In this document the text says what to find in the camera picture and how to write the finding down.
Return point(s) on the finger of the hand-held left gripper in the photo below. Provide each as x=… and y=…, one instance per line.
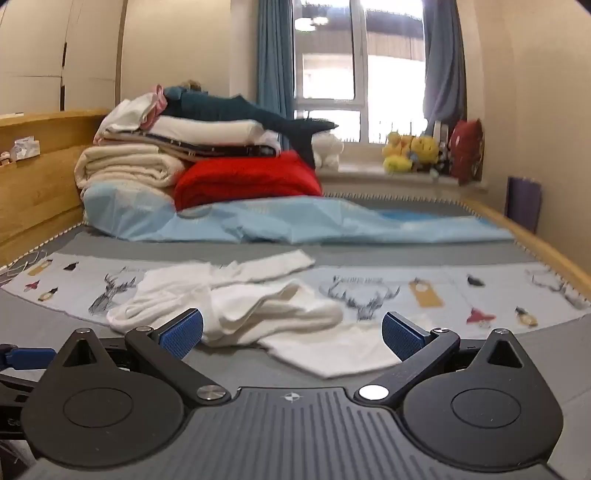
x=27, y=359
x=16, y=390

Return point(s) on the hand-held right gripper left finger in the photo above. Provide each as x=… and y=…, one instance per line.
x=182, y=334

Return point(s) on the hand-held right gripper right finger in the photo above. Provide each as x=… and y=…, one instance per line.
x=404, y=337

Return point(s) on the white shirt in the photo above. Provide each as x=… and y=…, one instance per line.
x=258, y=304

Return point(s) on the grey printed bed sheet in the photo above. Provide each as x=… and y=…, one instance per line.
x=415, y=263

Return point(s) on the light blue quilt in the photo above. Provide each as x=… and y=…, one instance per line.
x=277, y=221

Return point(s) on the white window sill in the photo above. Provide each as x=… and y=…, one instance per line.
x=392, y=177

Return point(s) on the red blanket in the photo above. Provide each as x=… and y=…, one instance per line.
x=244, y=180

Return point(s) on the wooden headboard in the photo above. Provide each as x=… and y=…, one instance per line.
x=41, y=184

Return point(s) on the cream folded blanket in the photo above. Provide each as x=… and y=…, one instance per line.
x=124, y=168

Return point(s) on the purple box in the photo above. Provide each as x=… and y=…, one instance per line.
x=524, y=203

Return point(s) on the dark striped folded cloth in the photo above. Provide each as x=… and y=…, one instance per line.
x=221, y=151

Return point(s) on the yellow round plush toy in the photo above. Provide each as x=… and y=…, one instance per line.
x=425, y=147

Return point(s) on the red cushion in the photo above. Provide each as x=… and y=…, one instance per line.
x=466, y=152

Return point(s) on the white plush toy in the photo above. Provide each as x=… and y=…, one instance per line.
x=328, y=150

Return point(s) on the white folded blanket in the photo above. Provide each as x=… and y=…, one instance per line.
x=207, y=131

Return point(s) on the tissue pack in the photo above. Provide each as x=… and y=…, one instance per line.
x=25, y=148

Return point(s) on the white folded cloth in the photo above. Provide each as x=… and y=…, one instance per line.
x=124, y=115

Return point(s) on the blue shark plush toy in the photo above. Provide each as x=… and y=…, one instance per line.
x=207, y=104

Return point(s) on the pink cloth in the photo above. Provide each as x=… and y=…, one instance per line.
x=160, y=99

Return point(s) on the window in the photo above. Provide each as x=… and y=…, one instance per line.
x=332, y=69

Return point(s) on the blue curtain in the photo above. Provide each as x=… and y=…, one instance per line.
x=274, y=55
x=443, y=60

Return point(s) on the beige wardrobe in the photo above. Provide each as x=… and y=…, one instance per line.
x=87, y=46

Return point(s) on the wooden bed frame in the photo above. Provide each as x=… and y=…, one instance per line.
x=545, y=240

